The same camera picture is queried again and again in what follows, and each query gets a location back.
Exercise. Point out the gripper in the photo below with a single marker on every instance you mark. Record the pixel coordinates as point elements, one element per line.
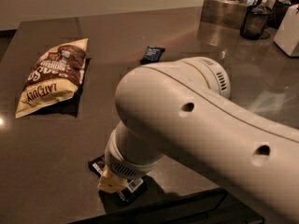
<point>121,166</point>

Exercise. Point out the black chocolate rxbar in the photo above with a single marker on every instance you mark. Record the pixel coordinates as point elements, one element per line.
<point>126,196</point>

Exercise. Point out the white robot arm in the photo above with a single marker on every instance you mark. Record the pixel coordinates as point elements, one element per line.
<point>182,110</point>

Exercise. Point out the blue blueberry rxbar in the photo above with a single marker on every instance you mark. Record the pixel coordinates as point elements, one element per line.
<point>152,55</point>

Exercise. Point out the brown and cream chip bag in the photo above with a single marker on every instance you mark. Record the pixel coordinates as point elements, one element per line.
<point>55,78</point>

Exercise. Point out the steel snack stand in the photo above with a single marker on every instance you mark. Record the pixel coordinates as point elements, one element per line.
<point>226,13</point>

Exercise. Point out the black mesh utensil holder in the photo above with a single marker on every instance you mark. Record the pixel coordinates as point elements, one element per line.
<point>254,22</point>

